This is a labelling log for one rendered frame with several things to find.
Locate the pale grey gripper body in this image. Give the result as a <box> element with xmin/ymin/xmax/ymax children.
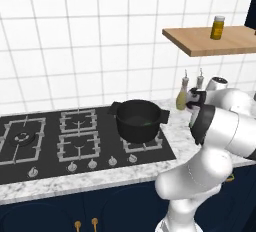
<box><xmin>188</xmin><ymin>107</ymin><xmax>200</xmax><ymax>128</ymax></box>

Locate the black cooking pot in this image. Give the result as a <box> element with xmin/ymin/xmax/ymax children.
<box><xmin>107</xmin><ymin>99</ymin><xmax>171</xmax><ymax>144</ymax></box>

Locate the yellow oil bottle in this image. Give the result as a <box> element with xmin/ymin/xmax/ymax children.
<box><xmin>175</xmin><ymin>69</ymin><xmax>191</xmax><ymax>112</ymax></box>

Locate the pale grey bottle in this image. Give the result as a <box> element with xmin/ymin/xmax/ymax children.
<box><xmin>196</xmin><ymin>68</ymin><xmax>205</xmax><ymax>91</ymax></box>

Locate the yellow jar with white lid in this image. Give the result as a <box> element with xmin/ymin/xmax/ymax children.
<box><xmin>209</xmin><ymin>15</ymin><xmax>226</xmax><ymax>41</ymax></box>

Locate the dark blue cupboard door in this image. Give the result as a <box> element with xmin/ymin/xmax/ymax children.
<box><xmin>195</xmin><ymin>164</ymin><xmax>256</xmax><ymax>232</ymax></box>
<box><xmin>0</xmin><ymin>190</ymin><xmax>87</xmax><ymax>232</ymax></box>
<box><xmin>85</xmin><ymin>179</ymin><xmax>170</xmax><ymax>232</ymax></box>

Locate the black gas hob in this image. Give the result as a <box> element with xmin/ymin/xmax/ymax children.
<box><xmin>0</xmin><ymin>104</ymin><xmax>177</xmax><ymax>186</ymax></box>

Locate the wooden wall shelf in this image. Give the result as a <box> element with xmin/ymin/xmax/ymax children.
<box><xmin>162</xmin><ymin>25</ymin><xmax>256</xmax><ymax>58</ymax></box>

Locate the dark blue wall cupboard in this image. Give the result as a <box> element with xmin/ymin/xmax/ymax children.
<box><xmin>243</xmin><ymin>0</ymin><xmax>256</xmax><ymax>36</ymax></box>

